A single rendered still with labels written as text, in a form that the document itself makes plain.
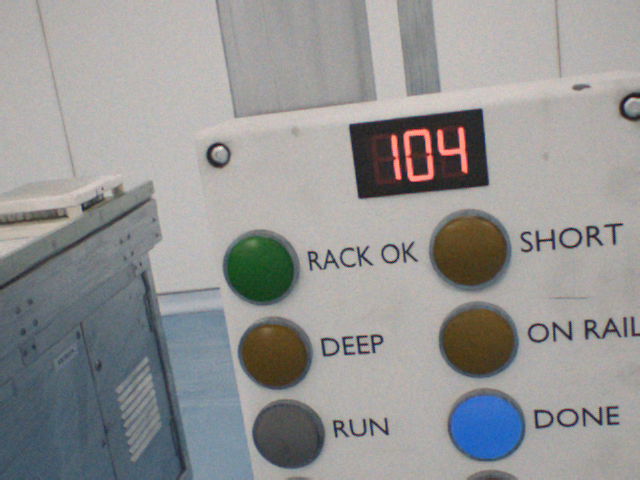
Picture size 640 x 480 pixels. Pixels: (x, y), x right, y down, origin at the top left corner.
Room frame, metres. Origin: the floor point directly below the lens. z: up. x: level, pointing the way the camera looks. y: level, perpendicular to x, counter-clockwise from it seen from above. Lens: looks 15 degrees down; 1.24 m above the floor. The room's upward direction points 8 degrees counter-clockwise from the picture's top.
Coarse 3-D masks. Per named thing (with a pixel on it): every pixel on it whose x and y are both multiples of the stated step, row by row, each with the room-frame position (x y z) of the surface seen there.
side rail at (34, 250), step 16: (128, 192) 1.72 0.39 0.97; (144, 192) 1.80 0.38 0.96; (96, 208) 1.57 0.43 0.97; (112, 208) 1.63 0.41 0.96; (128, 208) 1.71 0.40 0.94; (64, 224) 1.45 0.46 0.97; (80, 224) 1.49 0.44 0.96; (96, 224) 1.55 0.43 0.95; (32, 240) 1.34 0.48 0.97; (48, 240) 1.37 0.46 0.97; (64, 240) 1.42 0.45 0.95; (16, 256) 1.26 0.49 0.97; (32, 256) 1.31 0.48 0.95; (0, 272) 1.21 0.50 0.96; (16, 272) 1.25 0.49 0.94
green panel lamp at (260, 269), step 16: (240, 240) 0.30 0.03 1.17; (256, 240) 0.30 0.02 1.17; (272, 240) 0.30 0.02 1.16; (240, 256) 0.30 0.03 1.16; (256, 256) 0.30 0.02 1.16; (272, 256) 0.30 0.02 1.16; (288, 256) 0.30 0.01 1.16; (240, 272) 0.30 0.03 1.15; (256, 272) 0.30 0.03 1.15; (272, 272) 0.30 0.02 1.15; (288, 272) 0.30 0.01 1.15; (240, 288) 0.30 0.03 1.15; (256, 288) 0.30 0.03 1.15; (272, 288) 0.30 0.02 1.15; (288, 288) 0.30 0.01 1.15
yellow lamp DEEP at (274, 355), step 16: (256, 336) 0.30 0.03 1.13; (272, 336) 0.30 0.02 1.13; (288, 336) 0.30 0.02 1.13; (256, 352) 0.30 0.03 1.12; (272, 352) 0.30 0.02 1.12; (288, 352) 0.30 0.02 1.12; (304, 352) 0.30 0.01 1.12; (256, 368) 0.30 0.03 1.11; (272, 368) 0.30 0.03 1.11; (288, 368) 0.30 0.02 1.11; (304, 368) 0.30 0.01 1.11; (272, 384) 0.30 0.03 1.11
